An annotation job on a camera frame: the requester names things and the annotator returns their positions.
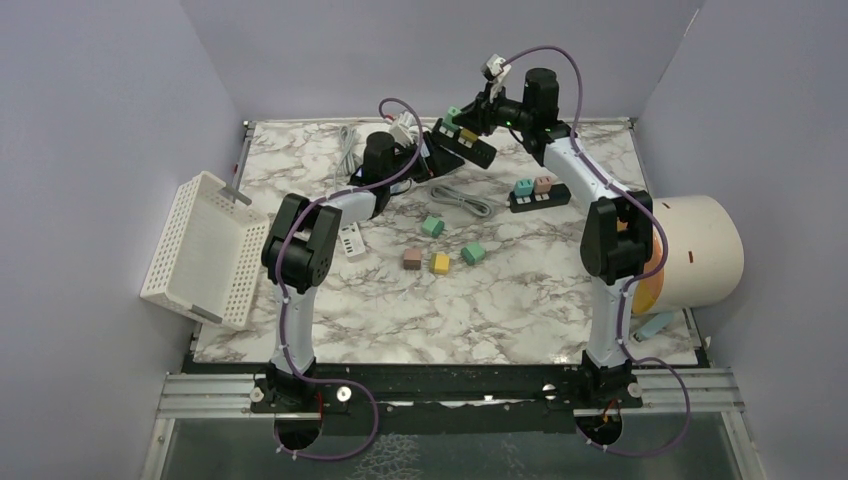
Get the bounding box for black power strip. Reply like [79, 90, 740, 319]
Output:
[508, 184, 572, 213]
[430, 118, 497, 169]

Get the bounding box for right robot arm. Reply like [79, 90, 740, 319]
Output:
[453, 66, 654, 407]

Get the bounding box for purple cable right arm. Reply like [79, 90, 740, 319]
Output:
[493, 45, 692, 458]

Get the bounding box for yellow plug adapter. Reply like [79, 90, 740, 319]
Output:
[429, 252, 451, 275]

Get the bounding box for cream cylinder with orange lid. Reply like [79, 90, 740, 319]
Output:
[632, 195, 744, 315]

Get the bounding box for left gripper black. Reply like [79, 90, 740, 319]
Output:
[383, 131, 463, 186]

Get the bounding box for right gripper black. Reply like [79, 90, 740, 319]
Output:
[454, 81, 533, 137]

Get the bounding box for grey cable bundle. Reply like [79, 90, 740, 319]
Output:
[427, 185, 496, 220]
[334, 124, 366, 187]

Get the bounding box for white power strip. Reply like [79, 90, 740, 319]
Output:
[338, 222, 367, 262]

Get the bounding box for black power strip front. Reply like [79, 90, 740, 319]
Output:
[508, 184, 572, 213]

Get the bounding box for grey cable bundle left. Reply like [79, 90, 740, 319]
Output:
[334, 124, 366, 187]

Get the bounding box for teal adapter on front strip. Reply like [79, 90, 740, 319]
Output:
[513, 178, 535, 198]

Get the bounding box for pink plug adapter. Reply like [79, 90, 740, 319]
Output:
[402, 248, 423, 270]

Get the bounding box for pink adapter on front strip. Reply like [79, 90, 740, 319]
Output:
[533, 176, 553, 195]

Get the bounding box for aluminium rail base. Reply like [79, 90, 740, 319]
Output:
[156, 368, 746, 420]

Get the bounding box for white perforated plastic basket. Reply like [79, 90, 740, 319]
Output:
[140, 171, 270, 331]

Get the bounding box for light blue small object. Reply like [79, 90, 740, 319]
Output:
[631, 312, 674, 342]

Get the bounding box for grey cable bundle front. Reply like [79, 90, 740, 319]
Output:
[427, 185, 496, 220]

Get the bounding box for green plug adapter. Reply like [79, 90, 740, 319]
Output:
[421, 216, 445, 238]
[460, 242, 486, 266]

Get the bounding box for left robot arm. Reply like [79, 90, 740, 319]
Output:
[261, 132, 464, 411]

